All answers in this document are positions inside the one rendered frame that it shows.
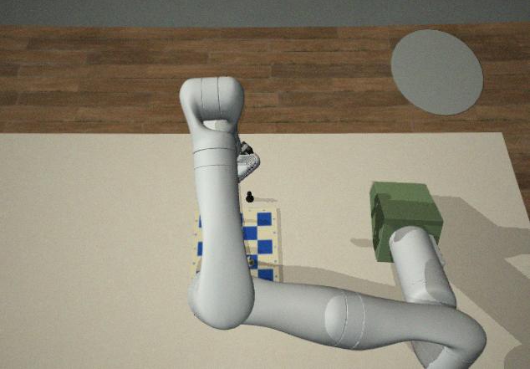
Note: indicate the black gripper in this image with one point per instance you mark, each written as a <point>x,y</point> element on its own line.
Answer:
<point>246,149</point>

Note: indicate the blue and cream chessboard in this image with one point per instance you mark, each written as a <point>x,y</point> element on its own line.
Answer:
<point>260,233</point>

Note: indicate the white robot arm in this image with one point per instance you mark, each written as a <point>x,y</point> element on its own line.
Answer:
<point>226,293</point>

